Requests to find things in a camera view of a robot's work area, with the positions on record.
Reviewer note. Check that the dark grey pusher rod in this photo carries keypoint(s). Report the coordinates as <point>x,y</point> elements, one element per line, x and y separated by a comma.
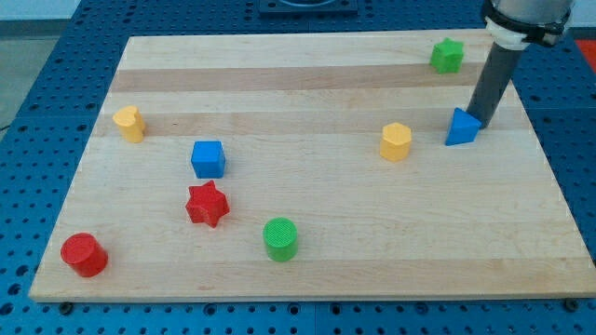
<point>493,81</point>

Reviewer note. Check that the green star block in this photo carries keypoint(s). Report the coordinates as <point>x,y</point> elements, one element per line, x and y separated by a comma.
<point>447,56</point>

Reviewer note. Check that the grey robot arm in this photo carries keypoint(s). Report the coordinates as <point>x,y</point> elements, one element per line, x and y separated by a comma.
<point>514,25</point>

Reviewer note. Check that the red star block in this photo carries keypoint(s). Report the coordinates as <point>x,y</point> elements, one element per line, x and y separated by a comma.
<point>206,204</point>

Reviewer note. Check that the blue triangle block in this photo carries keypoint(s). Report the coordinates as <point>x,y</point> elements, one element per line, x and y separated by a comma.
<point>462,129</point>

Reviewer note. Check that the yellow hexagon block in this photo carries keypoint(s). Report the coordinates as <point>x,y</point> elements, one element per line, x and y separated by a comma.
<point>395,142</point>

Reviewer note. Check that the light wooden board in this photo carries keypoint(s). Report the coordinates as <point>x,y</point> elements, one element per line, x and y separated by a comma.
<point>300,118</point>

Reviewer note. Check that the green cylinder block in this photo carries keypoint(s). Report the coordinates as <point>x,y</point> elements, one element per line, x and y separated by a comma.
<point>280,239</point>

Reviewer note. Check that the blue cube block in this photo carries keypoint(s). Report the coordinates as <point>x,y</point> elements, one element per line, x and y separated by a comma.
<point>208,159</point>

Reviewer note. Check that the yellow heart block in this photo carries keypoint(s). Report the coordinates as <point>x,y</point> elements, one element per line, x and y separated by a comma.
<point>130,123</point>

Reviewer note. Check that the red cylinder block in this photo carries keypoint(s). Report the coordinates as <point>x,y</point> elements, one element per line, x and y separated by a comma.
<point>83,253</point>

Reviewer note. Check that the dark blue base plate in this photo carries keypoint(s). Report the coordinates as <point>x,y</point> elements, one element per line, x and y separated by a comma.
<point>301,7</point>

